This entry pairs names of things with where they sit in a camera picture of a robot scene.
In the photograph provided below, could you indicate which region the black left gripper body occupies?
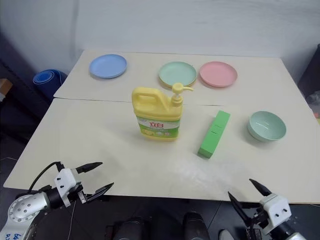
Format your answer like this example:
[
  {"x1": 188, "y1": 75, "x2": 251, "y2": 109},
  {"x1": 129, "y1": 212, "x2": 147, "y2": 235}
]
[{"x1": 69, "y1": 184, "x2": 90, "y2": 204}]

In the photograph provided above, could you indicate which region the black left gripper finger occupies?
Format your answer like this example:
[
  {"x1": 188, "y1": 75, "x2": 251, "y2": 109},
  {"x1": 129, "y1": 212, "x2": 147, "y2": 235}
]
[
  {"x1": 87, "y1": 182, "x2": 115, "y2": 202},
  {"x1": 75, "y1": 161, "x2": 104, "y2": 175}
]

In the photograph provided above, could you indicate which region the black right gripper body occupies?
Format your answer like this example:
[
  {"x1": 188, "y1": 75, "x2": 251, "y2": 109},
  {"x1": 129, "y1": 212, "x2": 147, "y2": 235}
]
[{"x1": 245, "y1": 208, "x2": 273, "y2": 240}]

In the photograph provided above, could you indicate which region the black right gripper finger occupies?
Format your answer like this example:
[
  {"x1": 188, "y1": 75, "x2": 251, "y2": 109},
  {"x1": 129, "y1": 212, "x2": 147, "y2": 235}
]
[
  {"x1": 227, "y1": 191, "x2": 254, "y2": 227},
  {"x1": 248, "y1": 178, "x2": 273, "y2": 201}
]

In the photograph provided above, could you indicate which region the mint green bowl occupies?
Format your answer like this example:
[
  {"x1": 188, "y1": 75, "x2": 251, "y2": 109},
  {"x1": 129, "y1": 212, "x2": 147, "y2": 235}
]
[{"x1": 247, "y1": 110, "x2": 287, "y2": 143}]

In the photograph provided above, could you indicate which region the yellow dish soap pump bottle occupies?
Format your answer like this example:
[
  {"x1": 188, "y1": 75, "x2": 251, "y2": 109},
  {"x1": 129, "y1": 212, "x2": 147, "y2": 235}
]
[{"x1": 131, "y1": 82, "x2": 195, "y2": 143}]

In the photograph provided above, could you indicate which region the dark rounded shape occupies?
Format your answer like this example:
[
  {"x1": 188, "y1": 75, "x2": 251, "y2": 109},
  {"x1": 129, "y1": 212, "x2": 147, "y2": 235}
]
[{"x1": 116, "y1": 216, "x2": 151, "y2": 240}]

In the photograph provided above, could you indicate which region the green rectangular box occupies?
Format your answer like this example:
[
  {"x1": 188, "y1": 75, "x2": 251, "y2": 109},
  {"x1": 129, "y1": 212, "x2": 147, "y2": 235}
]
[{"x1": 196, "y1": 110, "x2": 232, "y2": 160}]

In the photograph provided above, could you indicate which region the blue rolled mat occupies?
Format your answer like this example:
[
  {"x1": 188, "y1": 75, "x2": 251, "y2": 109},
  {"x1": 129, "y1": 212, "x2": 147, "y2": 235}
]
[{"x1": 32, "y1": 68, "x2": 68, "y2": 94}]

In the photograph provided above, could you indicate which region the blue plate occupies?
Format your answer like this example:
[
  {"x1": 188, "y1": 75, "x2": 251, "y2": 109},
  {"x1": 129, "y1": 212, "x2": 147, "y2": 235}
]
[{"x1": 88, "y1": 53, "x2": 128, "y2": 80}]

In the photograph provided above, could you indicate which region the yellow plate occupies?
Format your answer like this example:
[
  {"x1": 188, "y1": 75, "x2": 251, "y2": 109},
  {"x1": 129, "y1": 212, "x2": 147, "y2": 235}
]
[{"x1": 157, "y1": 76, "x2": 197, "y2": 89}]

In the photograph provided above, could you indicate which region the brown cardboard box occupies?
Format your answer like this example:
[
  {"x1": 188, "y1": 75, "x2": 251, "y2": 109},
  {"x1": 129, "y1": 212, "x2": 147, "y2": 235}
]
[{"x1": 0, "y1": 77, "x2": 14, "y2": 101}]

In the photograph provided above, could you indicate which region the pink plate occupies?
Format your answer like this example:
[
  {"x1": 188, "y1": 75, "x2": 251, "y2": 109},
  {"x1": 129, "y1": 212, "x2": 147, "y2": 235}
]
[{"x1": 198, "y1": 61, "x2": 238, "y2": 88}]

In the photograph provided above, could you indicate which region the mint green plate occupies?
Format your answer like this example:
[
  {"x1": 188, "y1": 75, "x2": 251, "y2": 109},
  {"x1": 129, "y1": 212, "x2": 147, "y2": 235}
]
[{"x1": 157, "y1": 61, "x2": 198, "y2": 86}]

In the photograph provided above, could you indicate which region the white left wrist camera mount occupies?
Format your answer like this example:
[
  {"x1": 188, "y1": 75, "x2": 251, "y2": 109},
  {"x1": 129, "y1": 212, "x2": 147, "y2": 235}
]
[{"x1": 53, "y1": 168, "x2": 84, "y2": 207}]

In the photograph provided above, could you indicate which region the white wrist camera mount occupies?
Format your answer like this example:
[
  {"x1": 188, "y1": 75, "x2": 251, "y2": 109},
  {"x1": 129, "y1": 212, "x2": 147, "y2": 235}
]
[
  {"x1": 258, "y1": 193, "x2": 292, "y2": 235},
  {"x1": 53, "y1": 168, "x2": 84, "y2": 207}
]

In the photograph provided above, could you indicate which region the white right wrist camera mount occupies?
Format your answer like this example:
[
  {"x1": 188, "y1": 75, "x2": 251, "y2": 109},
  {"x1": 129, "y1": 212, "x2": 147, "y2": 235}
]
[{"x1": 258, "y1": 193, "x2": 292, "y2": 235}]

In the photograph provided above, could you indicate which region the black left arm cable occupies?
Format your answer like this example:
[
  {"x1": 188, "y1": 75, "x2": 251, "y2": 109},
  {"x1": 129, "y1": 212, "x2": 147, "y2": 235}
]
[{"x1": 28, "y1": 161, "x2": 66, "y2": 191}]

